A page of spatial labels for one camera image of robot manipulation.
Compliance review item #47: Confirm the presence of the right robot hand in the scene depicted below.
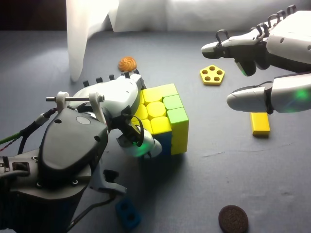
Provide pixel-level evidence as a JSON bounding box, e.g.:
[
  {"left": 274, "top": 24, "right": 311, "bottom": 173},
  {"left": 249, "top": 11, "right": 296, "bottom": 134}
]
[{"left": 201, "top": 4, "right": 311, "bottom": 115}]

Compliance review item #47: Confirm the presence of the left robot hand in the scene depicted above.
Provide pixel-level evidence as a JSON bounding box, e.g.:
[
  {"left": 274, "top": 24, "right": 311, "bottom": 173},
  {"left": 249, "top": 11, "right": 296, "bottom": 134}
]
[{"left": 72, "top": 69, "right": 163, "bottom": 159}]

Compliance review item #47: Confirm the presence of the Rubik's cube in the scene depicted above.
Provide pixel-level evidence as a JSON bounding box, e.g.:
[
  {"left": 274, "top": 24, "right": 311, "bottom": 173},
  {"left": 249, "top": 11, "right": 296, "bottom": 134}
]
[{"left": 131, "top": 83, "right": 190, "bottom": 158}]

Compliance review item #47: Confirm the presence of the brown swirl cookie toy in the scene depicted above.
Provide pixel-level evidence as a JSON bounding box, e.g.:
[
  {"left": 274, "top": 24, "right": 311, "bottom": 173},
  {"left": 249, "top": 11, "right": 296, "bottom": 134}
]
[{"left": 118, "top": 56, "right": 138, "bottom": 73}]

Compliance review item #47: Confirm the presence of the yellow pentagon block with holes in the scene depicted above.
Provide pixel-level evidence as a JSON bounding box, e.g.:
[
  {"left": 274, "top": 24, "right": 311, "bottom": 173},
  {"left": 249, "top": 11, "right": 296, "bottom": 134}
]
[{"left": 199, "top": 65, "right": 225, "bottom": 86}]

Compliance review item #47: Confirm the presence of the yellow rectangular block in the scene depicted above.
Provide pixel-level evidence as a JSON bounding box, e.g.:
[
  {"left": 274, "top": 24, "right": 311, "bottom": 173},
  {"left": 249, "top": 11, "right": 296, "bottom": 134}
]
[{"left": 249, "top": 112, "right": 271, "bottom": 138}]

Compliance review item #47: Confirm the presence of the white backdrop sheet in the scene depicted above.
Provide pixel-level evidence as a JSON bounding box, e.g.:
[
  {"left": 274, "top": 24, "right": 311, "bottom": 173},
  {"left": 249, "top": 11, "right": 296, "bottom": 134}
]
[{"left": 66, "top": 0, "right": 311, "bottom": 83}]

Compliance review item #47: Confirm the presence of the blue two-hole rectangular block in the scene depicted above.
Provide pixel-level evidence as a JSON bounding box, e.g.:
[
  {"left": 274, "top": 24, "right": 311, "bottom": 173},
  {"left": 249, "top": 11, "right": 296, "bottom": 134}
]
[{"left": 114, "top": 198, "right": 142, "bottom": 231}]

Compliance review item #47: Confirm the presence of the grey table cloth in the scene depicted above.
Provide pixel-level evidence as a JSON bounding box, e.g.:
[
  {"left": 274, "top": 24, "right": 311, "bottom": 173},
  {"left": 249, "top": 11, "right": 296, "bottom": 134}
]
[{"left": 0, "top": 30, "right": 311, "bottom": 233}]

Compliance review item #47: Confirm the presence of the dark chocolate sandwich cookie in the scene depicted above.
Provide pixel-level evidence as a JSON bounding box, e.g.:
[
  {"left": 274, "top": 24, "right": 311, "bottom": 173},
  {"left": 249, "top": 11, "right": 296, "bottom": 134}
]
[{"left": 218, "top": 205, "right": 249, "bottom": 233}]

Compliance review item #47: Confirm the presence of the green braided cable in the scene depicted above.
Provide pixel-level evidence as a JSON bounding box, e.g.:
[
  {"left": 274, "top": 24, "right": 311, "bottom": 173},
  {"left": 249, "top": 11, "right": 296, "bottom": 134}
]
[{"left": 0, "top": 122, "right": 37, "bottom": 145}]

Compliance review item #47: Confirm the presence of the black camera cable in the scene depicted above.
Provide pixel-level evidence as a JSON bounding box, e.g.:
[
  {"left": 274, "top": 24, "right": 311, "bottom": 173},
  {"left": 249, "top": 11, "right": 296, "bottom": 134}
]
[{"left": 65, "top": 191, "right": 117, "bottom": 233}]

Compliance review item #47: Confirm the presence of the red twisted wire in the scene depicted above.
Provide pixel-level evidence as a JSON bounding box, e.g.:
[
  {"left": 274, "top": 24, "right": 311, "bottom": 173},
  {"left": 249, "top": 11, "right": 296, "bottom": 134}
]
[{"left": 0, "top": 138, "right": 25, "bottom": 152}]

